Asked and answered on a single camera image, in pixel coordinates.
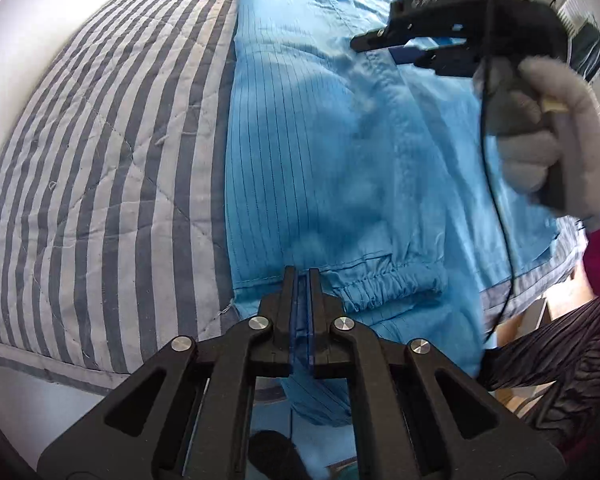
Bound black cable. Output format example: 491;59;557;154
477;0;518;348

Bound person's dark striped skirt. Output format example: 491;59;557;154
480;297;600;461

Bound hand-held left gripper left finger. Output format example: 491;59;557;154
36;266;308;480

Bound hanging dark clothes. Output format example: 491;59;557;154
555;0;600;83

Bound grey striped quilt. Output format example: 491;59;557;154
0;0;588;396

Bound blue pinstriped work coat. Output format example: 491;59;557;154
224;0;563;428

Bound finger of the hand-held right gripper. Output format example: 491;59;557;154
391;44;483;80
351;22;468;54

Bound person's right hand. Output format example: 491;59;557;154
472;56;600;233

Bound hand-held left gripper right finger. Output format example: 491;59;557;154
307;268;567;480

